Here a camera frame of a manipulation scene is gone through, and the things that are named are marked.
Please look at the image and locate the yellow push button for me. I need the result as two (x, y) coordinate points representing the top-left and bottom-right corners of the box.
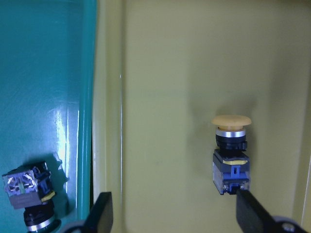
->
(212, 115), (252, 195)

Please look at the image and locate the yellow plastic tray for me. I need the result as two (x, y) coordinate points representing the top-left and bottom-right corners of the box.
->
(92, 0), (311, 233)

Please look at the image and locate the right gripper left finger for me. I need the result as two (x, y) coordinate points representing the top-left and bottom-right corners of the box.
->
(62, 192), (113, 233)

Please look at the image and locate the green push button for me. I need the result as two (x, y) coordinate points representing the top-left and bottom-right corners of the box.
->
(2, 153), (69, 233)

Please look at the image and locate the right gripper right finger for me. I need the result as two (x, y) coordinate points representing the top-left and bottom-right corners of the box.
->
(236, 190), (306, 233)

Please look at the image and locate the green plastic tray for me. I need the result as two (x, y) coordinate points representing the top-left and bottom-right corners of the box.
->
(0, 0), (97, 225)

